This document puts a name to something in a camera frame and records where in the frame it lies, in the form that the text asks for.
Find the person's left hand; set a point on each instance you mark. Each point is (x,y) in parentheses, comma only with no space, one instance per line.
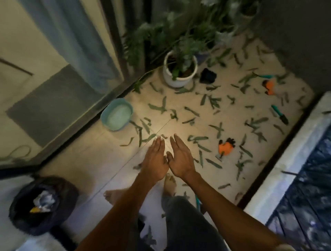
(155,163)

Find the person's right hand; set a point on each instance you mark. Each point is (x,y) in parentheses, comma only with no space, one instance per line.
(181,159)

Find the green leaves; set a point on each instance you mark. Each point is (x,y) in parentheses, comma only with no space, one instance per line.
(163,104)

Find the person's right forearm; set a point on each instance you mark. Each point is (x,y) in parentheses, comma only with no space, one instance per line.
(232,217)

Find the person's left forearm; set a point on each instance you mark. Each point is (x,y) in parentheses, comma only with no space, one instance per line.
(121,217)

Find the person's left foot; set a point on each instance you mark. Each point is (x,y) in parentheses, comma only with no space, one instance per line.
(116,196)

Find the person's right leg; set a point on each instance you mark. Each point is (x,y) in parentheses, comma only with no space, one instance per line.
(191,225)

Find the orange black work glove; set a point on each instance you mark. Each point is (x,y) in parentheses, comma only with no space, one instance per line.
(269,87)
(226,147)

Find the teal plastic bucket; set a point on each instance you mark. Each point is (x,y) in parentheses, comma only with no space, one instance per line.
(117,116)

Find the small black plastic pot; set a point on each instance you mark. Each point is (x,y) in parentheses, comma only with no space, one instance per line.
(207,75)

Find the dark blue round pot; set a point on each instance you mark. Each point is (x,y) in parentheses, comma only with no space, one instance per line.
(201,55)

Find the green leafy potted plant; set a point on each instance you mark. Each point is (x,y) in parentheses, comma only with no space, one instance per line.
(185,51)
(219,15)
(144,36)

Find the grey floor rug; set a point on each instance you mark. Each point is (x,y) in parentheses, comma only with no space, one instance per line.
(51,103)

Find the black metal railing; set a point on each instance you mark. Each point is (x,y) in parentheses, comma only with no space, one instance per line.
(305,194)

